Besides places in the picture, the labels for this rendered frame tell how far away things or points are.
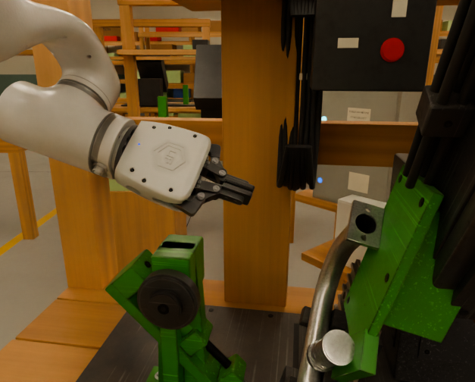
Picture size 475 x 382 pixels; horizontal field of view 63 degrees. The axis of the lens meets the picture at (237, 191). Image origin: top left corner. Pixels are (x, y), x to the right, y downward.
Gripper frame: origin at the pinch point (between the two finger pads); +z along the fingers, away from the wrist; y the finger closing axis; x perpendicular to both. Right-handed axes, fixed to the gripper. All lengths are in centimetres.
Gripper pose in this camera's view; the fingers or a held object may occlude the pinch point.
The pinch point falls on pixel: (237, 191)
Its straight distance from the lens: 51.0
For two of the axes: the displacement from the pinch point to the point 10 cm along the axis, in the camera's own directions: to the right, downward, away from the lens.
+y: 3.1, -8.5, 4.3
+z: 9.4, 3.4, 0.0
